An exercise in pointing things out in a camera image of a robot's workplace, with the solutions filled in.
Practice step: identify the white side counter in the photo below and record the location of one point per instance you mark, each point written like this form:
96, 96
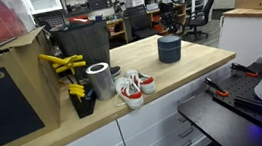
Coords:
250, 36

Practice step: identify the black orange bar clamp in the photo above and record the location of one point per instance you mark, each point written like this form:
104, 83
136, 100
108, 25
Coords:
243, 69
215, 87

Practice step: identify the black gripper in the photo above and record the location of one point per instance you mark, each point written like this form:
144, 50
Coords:
167, 8

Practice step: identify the black tool holder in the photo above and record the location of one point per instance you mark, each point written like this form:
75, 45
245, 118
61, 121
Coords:
84, 105

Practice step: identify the black perforated board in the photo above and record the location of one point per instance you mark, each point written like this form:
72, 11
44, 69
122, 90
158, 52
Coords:
241, 93

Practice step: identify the blue round bin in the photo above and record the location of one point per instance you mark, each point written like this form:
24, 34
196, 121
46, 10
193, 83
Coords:
170, 53

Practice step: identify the white red sneaker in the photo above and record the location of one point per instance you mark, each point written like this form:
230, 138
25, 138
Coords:
143, 81
130, 95

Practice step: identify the wooden shelf unit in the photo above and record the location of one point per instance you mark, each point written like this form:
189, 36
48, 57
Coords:
180, 13

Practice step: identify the black storage bin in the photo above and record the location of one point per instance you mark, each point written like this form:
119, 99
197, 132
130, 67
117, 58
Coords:
82, 43

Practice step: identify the white drawer cabinet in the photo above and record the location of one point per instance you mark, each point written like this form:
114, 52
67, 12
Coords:
151, 131

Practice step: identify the dark shoe with white sole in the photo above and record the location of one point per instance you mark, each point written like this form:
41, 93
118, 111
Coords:
116, 71

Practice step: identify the red black tool case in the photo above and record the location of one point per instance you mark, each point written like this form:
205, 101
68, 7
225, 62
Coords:
79, 20

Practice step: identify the blue bin lid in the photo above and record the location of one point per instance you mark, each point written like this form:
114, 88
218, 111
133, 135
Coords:
169, 39

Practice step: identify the black table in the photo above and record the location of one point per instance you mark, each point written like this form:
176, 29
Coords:
218, 126

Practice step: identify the black mesh office chair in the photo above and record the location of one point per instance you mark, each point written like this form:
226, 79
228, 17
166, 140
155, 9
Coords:
140, 21

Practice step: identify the silver metal cylinder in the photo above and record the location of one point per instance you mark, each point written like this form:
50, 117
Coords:
101, 83

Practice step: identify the large cardboard box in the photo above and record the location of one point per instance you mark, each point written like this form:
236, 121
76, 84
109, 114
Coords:
13, 97

